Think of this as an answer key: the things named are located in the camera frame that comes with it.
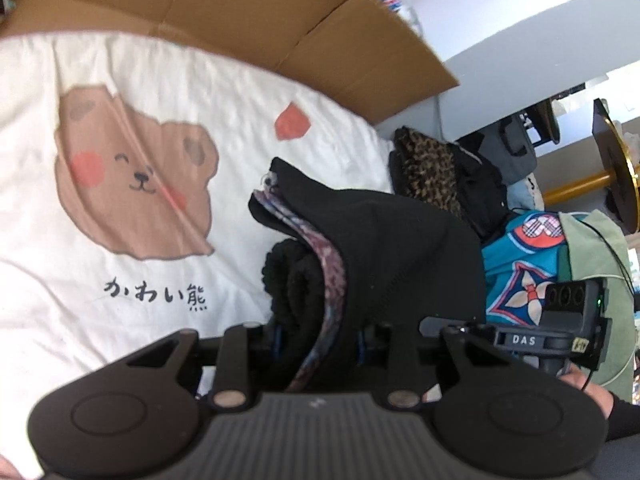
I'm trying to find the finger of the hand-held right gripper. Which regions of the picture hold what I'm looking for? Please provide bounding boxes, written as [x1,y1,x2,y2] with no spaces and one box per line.
[419,315,497,345]

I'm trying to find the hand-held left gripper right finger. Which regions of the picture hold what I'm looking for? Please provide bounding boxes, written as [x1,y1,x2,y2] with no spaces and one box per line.
[352,322,502,408]

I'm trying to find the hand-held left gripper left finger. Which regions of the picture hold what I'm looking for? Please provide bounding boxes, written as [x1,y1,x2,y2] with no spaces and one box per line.
[122,324,288,408]

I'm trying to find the black pants with patterned lining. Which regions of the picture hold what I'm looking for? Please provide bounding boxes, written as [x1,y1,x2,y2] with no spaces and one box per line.
[247,156,488,393]

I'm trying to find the person's right forearm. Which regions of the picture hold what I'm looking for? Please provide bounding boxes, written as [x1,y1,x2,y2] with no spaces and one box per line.
[600,394,640,443]

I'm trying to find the person's right hand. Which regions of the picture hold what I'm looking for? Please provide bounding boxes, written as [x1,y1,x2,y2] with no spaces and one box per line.
[561,366,615,420]

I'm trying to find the teal printed garment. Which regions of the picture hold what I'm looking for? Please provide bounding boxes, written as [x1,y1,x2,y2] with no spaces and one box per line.
[480,210,568,328]

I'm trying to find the pale green cloth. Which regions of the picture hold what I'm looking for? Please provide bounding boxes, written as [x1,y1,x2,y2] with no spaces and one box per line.
[557,210,636,403]

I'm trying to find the black folded garment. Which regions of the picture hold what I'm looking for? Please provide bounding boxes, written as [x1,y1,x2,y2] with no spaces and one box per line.
[452,142,511,238]

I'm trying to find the leopard print garment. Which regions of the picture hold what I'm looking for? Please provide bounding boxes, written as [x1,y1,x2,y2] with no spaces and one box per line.
[392,127,463,218]

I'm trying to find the dark grey chair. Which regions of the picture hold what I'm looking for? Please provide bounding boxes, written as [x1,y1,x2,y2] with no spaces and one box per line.
[492,114,540,187]

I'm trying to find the black chair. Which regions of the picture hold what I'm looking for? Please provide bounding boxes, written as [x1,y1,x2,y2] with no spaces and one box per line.
[527,97,566,148]

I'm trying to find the cream bear printed blanket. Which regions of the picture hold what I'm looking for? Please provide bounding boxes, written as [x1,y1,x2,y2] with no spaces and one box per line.
[0,30,396,480]

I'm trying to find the cardboard box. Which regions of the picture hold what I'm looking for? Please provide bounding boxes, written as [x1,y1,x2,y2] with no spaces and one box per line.
[0,0,461,126]

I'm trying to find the black cable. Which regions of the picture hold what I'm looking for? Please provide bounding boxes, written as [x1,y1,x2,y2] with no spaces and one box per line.
[570,212,638,371]

